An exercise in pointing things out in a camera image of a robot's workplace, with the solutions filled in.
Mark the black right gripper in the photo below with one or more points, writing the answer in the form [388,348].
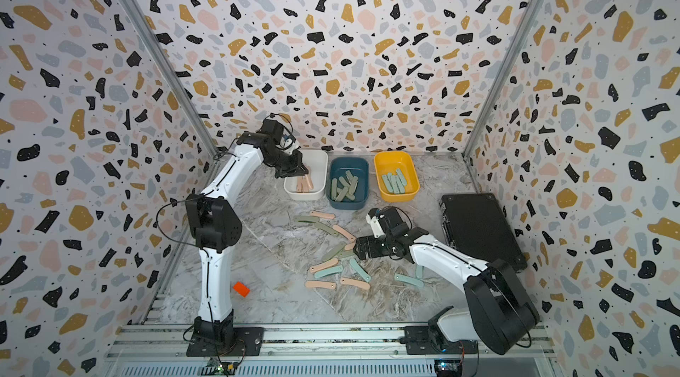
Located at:
[368,241]

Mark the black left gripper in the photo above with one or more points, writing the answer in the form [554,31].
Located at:
[297,169]

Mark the mint knife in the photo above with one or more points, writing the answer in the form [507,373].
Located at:
[337,269]
[396,184]

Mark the pink knife diagonal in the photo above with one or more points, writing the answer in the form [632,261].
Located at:
[350,237]

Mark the green knife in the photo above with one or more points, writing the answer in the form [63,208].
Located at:
[352,179]

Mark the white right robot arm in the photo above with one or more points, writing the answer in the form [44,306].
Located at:
[499,312]

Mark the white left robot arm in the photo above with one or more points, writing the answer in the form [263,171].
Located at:
[214,223]

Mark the white storage box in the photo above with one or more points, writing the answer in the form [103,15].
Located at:
[316,161]

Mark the yellow storage box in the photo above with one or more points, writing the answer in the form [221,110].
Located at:
[396,163]

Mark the dark teal storage box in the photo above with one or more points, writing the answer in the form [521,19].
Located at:
[339,193]

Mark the mint knife horizontal right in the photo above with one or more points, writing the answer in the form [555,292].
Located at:
[409,280]

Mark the pink knife top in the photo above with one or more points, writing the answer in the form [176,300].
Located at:
[323,215]

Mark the black case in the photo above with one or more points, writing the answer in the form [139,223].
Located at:
[475,225]

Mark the orange block large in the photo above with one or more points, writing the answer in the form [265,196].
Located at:
[241,289]

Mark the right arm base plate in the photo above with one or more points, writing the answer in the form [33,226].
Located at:
[423,340]

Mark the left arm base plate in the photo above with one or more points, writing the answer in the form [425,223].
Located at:
[239,341]

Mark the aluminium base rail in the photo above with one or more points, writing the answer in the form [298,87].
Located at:
[360,349]

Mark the aluminium frame post left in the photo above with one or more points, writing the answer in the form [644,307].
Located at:
[151,43]

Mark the aluminium frame post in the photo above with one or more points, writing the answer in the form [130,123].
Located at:
[151,43]
[499,82]

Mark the aluminium frame post right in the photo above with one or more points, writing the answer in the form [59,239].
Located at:
[499,82]

